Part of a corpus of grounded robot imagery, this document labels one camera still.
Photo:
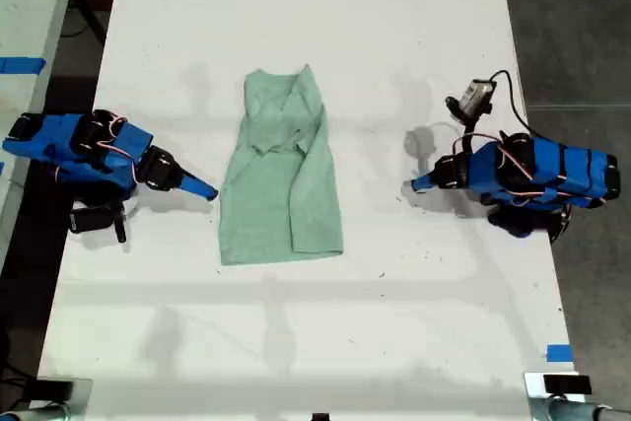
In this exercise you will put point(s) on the grey metal pipe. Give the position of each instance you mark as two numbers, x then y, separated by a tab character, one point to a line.
586	412
29	413

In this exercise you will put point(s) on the white side table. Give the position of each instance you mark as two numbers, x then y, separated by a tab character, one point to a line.
29	21

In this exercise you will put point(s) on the short blue tape strip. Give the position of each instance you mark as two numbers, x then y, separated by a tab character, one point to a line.
559	353

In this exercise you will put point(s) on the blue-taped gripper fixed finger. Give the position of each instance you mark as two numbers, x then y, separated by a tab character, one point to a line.
425	179
197	182

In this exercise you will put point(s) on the black camera box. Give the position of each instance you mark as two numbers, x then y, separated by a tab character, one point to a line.
91	220

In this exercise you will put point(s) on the metal corner plate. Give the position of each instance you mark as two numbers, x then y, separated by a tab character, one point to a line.
81	399
535	396

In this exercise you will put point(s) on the long blue tape strip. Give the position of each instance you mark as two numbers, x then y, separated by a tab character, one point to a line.
22	65

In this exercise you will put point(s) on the black camera stalk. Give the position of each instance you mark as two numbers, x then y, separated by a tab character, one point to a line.
120	224
468	127

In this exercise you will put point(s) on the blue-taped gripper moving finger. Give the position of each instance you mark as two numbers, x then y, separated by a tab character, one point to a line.
424	188
196	190

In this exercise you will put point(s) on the grey camera box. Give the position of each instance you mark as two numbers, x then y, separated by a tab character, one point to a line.
477	95

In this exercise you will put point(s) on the small black clamp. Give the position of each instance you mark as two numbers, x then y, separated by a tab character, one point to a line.
320	417

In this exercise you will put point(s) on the small black box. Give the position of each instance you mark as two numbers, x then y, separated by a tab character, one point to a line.
567	384
54	388

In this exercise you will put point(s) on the pale green t-shirt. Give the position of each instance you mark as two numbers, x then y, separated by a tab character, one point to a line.
276	194

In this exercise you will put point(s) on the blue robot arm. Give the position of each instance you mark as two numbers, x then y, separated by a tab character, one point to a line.
59	145
552	167

